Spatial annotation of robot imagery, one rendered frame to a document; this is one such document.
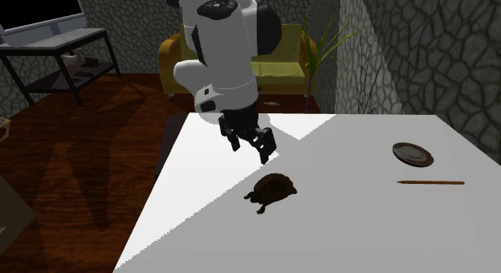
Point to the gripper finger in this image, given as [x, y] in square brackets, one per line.
[229, 136]
[266, 145]

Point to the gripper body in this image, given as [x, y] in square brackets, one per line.
[242, 121]

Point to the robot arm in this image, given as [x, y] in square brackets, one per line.
[223, 49]

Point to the small grey floor object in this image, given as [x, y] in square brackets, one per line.
[271, 104]

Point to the brown turtle figure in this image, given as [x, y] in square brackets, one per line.
[271, 190]

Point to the yellow sofa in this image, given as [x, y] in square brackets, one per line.
[280, 70]

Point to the green potted plant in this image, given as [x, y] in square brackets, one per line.
[315, 57]

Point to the bare twig plant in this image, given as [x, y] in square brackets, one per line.
[366, 84]

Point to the brown round plate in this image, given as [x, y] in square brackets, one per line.
[413, 154]

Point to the brown pencil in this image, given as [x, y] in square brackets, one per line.
[430, 182]

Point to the black tv stand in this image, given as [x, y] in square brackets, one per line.
[58, 49]

